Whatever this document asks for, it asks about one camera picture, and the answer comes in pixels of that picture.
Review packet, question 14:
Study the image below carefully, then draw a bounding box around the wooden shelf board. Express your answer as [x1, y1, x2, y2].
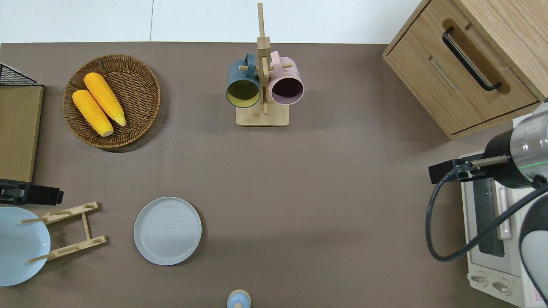
[0, 85, 44, 184]

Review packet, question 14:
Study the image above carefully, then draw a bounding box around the brown wicker basket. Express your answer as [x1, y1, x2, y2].
[63, 54, 161, 149]

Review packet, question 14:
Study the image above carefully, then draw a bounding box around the dark teal mug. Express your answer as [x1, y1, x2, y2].
[226, 53, 261, 109]

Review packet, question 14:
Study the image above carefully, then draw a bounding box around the small blue bottle top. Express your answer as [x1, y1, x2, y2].
[227, 290, 251, 308]

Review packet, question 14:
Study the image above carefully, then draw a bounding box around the cream toaster oven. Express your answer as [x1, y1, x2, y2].
[460, 152, 548, 308]

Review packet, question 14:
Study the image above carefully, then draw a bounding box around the wooden drawer cabinet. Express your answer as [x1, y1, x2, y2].
[382, 0, 548, 140]

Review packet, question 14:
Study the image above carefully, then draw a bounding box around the black cabinet handle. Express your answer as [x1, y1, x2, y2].
[442, 27, 502, 92]

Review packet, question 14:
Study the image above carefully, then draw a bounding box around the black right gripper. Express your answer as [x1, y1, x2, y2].
[429, 158, 483, 185]

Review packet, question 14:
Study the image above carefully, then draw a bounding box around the gray round plate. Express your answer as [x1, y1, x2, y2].
[134, 196, 202, 266]

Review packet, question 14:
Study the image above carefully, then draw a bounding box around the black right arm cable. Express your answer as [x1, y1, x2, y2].
[425, 169, 548, 262]

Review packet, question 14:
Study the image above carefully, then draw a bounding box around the wooden mug tree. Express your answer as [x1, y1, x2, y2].
[236, 2, 290, 127]

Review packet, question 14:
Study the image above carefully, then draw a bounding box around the light blue plate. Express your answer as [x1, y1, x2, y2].
[0, 207, 51, 287]

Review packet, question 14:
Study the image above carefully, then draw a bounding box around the black wire basket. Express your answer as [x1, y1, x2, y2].
[0, 63, 40, 86]

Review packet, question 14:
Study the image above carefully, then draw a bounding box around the wooden plate rack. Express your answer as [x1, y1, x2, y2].
[21, 202, 107, 263]

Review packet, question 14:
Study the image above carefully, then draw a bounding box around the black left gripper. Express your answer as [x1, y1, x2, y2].
[0, 179, 64, 206]

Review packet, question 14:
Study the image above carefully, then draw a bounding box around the yellow corn cob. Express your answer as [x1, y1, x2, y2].
[72, 89, 114, 137]
[84, 72, 127, 127]

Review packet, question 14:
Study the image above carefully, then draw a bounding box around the pink mug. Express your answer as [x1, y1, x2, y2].
[269, 50, 305, 106]

